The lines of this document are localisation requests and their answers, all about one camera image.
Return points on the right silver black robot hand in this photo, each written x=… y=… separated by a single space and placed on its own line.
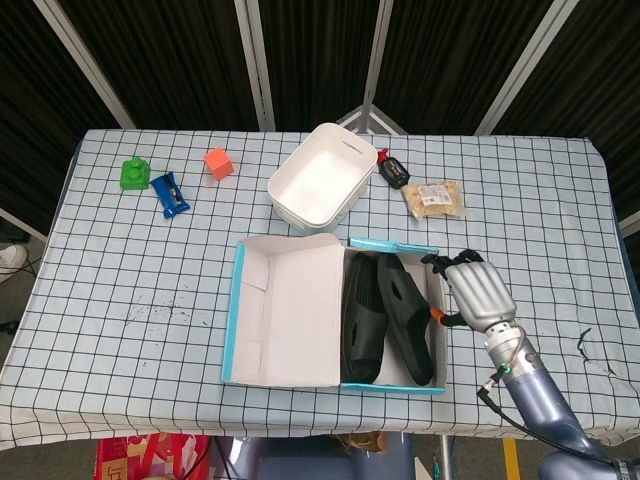
x=480 y=295

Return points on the black slipper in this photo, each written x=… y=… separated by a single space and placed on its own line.
x=360 y=320
x=405 y=310

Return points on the light blue shoe box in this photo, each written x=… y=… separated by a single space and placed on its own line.
x=290 y=310

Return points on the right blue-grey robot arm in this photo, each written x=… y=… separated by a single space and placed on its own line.
x=535 y=395

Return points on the beige snack packet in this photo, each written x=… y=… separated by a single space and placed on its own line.
x=434 y=199

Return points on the black bottle with red cap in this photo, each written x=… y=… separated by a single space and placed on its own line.
x=395 y=171

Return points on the metal table leg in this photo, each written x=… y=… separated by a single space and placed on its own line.
x=446 y=457

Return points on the brown paper bag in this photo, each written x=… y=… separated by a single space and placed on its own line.
x=365 y=441

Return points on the white plastic storage bin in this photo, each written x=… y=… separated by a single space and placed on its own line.
x=320 y=185

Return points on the grey metal screen foot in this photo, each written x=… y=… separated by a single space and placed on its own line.
x=370 y=120

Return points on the dark blue chair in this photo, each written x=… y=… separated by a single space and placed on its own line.
x=320 y=460

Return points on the orange cube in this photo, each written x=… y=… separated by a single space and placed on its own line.
x=219 y=164

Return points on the blue toy piece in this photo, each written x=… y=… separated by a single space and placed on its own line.
x=170 y=195

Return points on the white checkered tablecloth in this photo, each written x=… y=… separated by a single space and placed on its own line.
x=125 y=280

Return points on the green toy block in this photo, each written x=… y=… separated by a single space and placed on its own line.
x=135 y=175

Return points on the red patterned bag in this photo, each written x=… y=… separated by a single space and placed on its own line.
x=150 y=457

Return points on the black folding screen white frame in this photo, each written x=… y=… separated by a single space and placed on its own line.
x=175 y=60

